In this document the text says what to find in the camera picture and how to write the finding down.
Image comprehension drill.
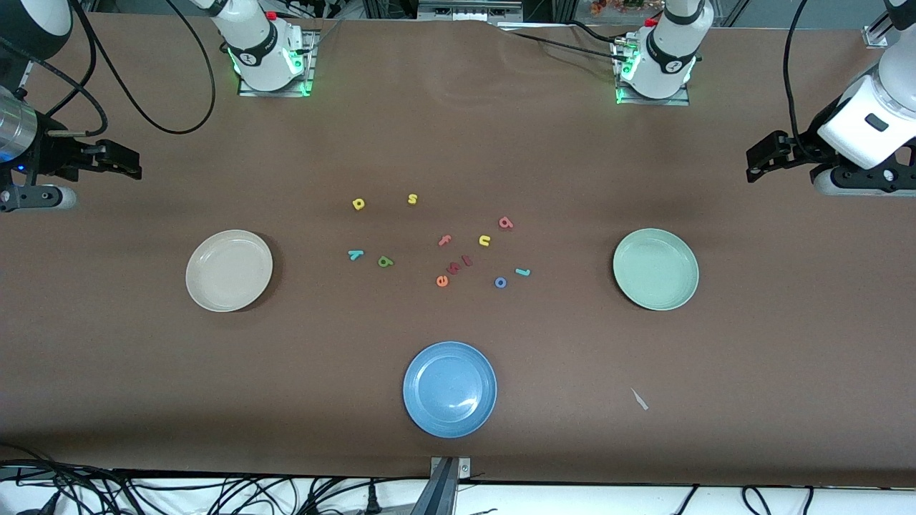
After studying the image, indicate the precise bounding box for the beige round plate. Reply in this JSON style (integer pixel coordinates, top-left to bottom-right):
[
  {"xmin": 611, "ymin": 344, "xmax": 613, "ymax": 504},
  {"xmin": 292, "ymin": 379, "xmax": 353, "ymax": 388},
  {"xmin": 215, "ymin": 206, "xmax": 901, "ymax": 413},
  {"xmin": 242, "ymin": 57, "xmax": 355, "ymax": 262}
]
[{"xmin": 185, "ymin": 229, "xmax": 274, "ymax": 313}]

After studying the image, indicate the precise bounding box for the green round plate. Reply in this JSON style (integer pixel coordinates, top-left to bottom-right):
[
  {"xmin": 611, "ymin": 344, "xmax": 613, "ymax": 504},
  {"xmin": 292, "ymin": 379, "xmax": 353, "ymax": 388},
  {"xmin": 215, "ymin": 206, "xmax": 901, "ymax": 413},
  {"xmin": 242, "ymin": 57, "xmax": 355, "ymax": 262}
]
[{"xmin": 613, "ymin": 227, "xmax": 700, "ymax": 312}]

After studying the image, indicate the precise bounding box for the brown table cover sheet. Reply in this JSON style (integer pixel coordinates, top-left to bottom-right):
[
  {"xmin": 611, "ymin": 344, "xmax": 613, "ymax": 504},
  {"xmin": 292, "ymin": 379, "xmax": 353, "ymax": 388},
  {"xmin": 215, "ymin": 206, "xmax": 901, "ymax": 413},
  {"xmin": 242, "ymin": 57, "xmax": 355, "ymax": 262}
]
[{"xmin": 0, "ymin": 13, "xmax": 916, "ymax": 489}]

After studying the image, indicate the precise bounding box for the grey device behind table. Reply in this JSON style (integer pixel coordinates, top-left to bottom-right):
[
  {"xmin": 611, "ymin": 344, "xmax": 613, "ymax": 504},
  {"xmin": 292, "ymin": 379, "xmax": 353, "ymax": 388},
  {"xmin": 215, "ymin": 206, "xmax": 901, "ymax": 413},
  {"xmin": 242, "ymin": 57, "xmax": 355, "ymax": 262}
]
[{"xmin": 417, "ymin": 0, "xmax": 525, "ymax": 24}]

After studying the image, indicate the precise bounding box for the blue round plate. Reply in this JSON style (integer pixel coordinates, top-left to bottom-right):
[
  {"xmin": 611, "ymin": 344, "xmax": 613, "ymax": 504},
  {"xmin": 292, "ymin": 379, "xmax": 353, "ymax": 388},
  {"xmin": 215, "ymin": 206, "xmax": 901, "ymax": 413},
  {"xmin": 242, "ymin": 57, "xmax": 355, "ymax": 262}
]
[{"xmin": 402, "ymin": 340, "xmax": 498, "ymax": 439}]

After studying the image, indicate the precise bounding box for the long black left arm cable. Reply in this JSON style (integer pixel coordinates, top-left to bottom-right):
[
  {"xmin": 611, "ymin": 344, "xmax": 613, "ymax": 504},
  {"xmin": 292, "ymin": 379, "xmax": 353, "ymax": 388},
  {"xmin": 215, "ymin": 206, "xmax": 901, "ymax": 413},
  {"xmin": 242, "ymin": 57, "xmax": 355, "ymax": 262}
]
[{"xmin": 783, "ymin": 0, "xmax": 818, "ymax": 155}]

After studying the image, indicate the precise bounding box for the long black arm cable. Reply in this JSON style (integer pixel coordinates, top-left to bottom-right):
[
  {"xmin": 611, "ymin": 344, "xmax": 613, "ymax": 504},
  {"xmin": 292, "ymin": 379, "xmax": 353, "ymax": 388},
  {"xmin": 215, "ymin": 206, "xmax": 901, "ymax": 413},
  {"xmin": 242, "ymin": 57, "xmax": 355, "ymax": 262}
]
[
  {"xmin": 783, "ymin": 0, "xmax": 818, "ymax": 155},
  {"xmin": 68, "ymin": 0, "xmax": 218, "ymax": 135}
]

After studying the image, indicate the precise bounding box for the long black right arm cable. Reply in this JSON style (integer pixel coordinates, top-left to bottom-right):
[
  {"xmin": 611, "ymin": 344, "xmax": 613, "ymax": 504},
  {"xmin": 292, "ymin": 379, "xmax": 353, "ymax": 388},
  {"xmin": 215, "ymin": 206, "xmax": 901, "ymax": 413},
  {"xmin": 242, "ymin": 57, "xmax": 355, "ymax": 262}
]
[{"xmin": 68, "ymin": 0, "xmax": 218, "ymax": 135}]

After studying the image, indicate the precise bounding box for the aluminium table frame corner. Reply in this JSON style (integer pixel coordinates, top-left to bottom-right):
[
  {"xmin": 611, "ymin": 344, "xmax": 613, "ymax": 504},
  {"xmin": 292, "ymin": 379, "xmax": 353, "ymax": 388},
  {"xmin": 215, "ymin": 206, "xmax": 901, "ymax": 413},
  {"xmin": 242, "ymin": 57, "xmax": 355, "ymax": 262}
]
[{"xmin": 862, "ymin": 0, "xmax": 906, "ymax": 49}]

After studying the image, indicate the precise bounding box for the black cable on table cover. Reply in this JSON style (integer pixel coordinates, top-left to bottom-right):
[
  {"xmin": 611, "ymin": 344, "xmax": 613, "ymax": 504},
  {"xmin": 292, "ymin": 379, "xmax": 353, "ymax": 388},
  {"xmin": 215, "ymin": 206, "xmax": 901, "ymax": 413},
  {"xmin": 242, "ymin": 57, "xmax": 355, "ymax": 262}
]
[{"xmin": 501, "ymin": 20, "xmax": 630, "ymax": 65}]

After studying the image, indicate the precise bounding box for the grey metal camera mount bracket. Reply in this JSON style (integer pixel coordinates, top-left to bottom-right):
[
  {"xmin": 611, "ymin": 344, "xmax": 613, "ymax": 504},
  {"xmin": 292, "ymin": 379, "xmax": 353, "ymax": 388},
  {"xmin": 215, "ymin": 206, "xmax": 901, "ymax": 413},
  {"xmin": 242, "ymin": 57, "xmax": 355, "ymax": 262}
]
[{"xmin": 429, "ymin": 456, "xmax": 473, "ymax": 515}]

